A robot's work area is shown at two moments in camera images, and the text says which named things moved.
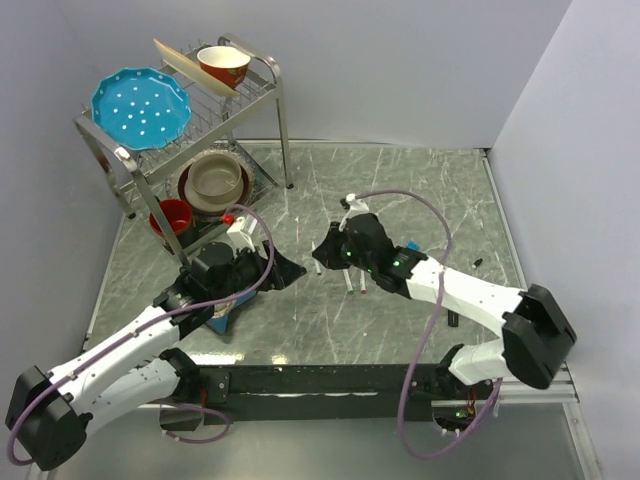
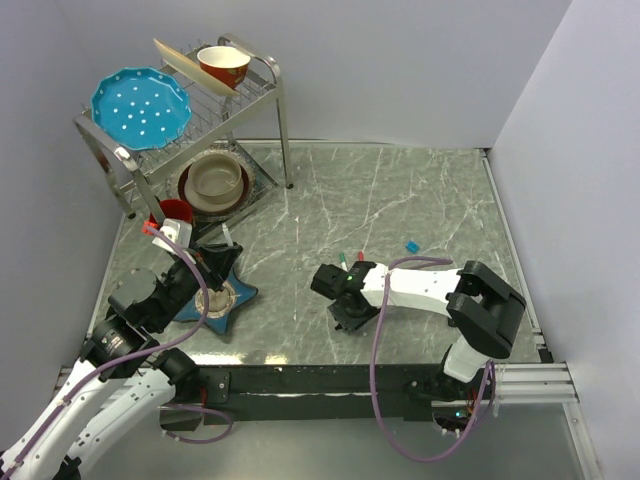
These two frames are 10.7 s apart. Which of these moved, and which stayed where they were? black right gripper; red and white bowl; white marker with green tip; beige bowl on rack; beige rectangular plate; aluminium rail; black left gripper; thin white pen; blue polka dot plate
Moved: black left gripper; black right gripper; white marker with green tip; thin white pen
Stayed: aluminium rail; beige bowl on rack; beige rectangular plate; blue polka dot plate; red and white bowl
